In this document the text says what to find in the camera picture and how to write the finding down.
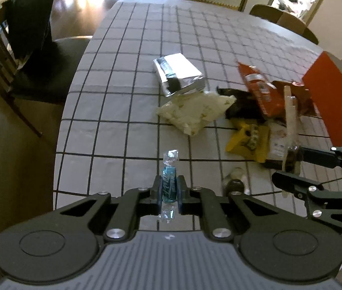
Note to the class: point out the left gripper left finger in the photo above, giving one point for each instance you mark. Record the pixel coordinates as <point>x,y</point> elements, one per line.
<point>125,212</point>

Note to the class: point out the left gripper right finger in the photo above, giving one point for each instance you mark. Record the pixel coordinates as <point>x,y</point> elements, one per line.
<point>208,207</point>

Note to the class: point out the blue candy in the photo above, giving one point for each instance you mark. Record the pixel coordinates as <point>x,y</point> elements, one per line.
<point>169,187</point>

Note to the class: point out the white milk snack packet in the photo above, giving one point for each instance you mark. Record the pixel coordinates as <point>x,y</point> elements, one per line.
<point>277,141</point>

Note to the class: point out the light blue snack packet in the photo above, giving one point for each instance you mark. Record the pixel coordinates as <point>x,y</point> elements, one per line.
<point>291,163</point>

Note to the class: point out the yellow snack packet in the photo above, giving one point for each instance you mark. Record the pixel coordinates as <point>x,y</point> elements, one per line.
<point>250,140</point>

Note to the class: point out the pale white-green snack bag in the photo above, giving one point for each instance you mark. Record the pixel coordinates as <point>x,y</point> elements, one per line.
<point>192,112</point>

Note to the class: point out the small round chocolate candy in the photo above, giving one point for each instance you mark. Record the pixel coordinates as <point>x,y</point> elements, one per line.
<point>235,181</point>

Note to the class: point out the red cardboard box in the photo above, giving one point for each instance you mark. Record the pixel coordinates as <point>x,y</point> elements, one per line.
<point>324,81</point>

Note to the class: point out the dark red snack bag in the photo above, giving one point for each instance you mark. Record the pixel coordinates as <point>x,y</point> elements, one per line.
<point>302,94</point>

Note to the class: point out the bright red snack bag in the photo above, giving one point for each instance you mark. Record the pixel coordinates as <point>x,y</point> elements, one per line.
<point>270,101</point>

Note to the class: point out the dark seaweed snack pack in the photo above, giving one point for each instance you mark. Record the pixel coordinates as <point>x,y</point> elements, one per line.
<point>245,106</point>

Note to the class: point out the checkered tablecloth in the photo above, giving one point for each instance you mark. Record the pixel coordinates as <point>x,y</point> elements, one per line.
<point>145,53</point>

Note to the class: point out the silver foil packet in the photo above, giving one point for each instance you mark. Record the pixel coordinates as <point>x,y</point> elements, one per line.
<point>177,75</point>

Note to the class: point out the wooden chair far side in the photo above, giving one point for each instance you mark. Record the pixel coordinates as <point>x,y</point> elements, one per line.
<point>285,20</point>

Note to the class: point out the wooden chair with jacket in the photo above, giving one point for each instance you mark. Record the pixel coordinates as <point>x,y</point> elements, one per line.
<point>33,65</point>

